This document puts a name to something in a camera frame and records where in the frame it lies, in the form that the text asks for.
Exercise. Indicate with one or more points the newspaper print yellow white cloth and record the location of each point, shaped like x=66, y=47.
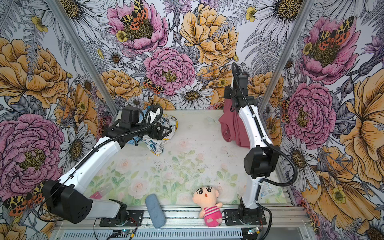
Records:
x=157, y=146

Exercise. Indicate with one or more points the aluminium left rear corner post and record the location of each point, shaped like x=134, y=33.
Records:
x=75, y=40

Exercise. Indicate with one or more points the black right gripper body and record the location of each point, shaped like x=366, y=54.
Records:
x=229, y=92

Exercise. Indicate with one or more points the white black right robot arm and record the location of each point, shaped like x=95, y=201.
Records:
x=260, y=161

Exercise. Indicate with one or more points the aluminium corner post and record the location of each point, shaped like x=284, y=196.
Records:
x=75, y=40
x=291, y=41

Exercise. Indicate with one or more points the maroon red cloth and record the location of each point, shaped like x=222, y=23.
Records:
x=232, y=127

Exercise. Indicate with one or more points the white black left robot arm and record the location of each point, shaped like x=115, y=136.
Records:
x=65, y=197

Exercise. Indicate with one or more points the white blue paper sachet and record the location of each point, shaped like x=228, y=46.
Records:
x=268, y=190

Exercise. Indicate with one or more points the cartoon boy plush doll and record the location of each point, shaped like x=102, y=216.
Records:
x=207, y=199

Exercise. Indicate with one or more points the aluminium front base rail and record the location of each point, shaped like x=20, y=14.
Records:
x=288, y=223

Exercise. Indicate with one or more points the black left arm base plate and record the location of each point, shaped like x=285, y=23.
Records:
x=133, y=218

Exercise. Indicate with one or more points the aluminium right rear corner post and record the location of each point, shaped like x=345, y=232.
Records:
x=291, y=41

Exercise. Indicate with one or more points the grey blue oblong case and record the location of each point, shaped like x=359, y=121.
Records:
x=155, y=211

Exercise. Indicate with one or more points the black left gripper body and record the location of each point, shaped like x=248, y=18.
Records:
x=151, y=132

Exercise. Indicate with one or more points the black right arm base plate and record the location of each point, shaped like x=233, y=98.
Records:
x=237, y=217

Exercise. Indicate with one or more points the white slotted cable duct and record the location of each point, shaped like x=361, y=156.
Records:
x=154, y=234

